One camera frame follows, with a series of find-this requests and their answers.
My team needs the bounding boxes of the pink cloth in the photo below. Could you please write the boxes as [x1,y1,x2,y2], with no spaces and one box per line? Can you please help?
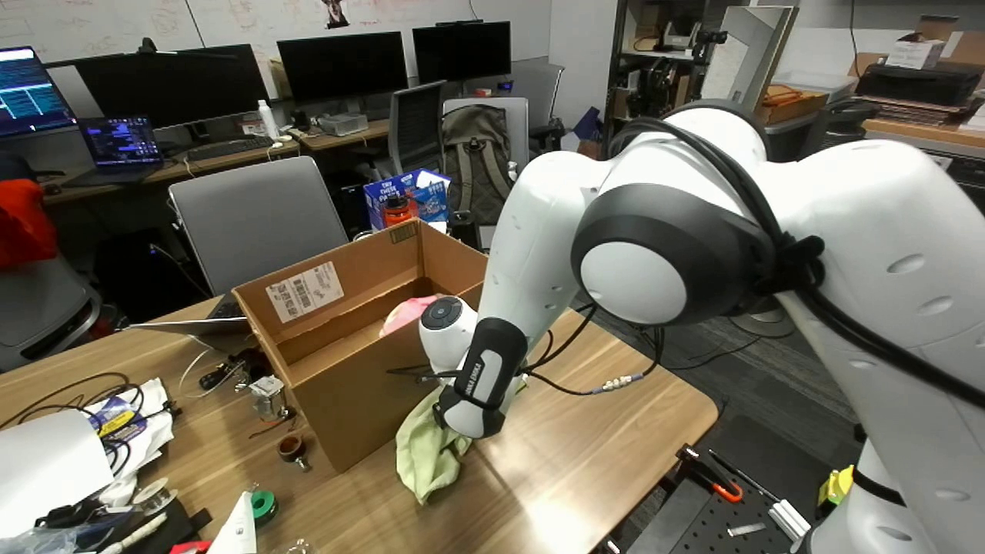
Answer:
[376,294,445,339]

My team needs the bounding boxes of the pale lime cloth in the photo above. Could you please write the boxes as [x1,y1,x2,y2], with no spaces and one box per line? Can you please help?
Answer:
[393,386,478,509]

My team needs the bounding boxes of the blue printed box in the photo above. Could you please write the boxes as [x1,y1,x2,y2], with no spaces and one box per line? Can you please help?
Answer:
[363,167,457,233]

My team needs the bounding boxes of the brown cardboard box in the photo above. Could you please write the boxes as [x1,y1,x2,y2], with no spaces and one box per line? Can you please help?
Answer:
[230,220,494,474]

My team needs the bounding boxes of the olive grey backpack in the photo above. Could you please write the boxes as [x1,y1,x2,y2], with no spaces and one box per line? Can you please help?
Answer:
[439,104,518,232]

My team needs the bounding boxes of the dark grey office chair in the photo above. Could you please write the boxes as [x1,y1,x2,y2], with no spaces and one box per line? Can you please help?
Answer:
[386,78,451,180]

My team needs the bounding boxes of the black monitor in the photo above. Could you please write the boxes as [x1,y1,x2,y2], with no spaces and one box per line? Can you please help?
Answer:
[75,43,270,133]
[274,27,414,104]
[409,20,514,87]

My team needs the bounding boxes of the grey padded chair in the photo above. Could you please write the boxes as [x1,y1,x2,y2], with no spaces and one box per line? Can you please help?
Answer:
[166,154,350,302]

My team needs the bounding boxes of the small white adapter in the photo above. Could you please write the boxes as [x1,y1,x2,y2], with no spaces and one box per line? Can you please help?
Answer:
[245,372,289,418]

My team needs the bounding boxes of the small brown tape roll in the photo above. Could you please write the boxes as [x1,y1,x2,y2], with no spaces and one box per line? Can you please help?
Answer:
[274,432,313,474]

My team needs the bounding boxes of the black shelf rack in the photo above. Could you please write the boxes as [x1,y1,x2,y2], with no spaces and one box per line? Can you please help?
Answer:
[603,0,727,133]

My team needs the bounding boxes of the small black tool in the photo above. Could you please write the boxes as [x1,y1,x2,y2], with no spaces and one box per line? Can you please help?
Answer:
[198,348,270,394]

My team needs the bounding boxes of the red black hand tool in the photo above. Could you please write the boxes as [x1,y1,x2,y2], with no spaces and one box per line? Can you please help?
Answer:
[673,440,751,509]

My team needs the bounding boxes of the green tape roll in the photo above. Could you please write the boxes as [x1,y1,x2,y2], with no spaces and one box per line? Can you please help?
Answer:
[245,487,279,523]

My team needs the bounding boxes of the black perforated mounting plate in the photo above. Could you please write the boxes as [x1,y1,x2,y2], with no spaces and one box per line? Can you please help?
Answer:
[626,474,824,554]

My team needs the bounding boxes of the orange shelf item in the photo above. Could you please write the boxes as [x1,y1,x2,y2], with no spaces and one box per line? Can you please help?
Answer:
[756,82,831,131]

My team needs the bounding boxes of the white slanted panel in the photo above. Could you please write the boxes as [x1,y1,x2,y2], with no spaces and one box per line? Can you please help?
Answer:
[700,5,803,104]

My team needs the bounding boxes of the white triangular paper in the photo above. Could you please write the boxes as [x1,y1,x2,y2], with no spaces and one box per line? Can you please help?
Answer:
[202,490,259,554]

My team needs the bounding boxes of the small silver metal part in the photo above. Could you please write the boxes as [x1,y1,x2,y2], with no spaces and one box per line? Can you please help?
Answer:
[766,495,815,546]

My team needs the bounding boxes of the white cloth with yellow bits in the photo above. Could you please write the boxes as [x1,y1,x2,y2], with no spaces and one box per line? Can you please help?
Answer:
[85,380,180,487]

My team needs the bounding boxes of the laptop with purple screen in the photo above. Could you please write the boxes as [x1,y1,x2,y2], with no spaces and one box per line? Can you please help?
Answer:
[78,114,166,172]

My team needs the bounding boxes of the yellow green tape piece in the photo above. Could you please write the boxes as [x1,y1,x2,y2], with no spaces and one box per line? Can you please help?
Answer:
[815,461,861,510]

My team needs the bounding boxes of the grey chair seat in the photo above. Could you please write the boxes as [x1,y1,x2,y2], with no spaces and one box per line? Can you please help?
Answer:
[0,256,106,377]

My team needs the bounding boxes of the black printer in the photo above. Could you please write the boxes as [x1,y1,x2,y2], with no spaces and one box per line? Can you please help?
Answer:
[852,62,985,110]

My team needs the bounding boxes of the orange red jacket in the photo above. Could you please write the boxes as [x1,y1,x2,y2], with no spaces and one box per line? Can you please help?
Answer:
[0,180,63,273]

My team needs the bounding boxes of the brown shelf cardboard boxes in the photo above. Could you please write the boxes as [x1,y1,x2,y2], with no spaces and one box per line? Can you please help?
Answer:
[846,14,985,78]

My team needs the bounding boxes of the lit blue purple monitor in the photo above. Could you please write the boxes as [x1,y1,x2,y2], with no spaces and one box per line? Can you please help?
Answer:
[0,43,81,143]

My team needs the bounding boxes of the black camera cable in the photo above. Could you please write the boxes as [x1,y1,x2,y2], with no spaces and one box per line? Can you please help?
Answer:
[518,114,985,414]

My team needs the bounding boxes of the thin black table cable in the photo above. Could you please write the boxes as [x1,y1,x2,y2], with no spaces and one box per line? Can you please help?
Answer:
[0,370,148,435]

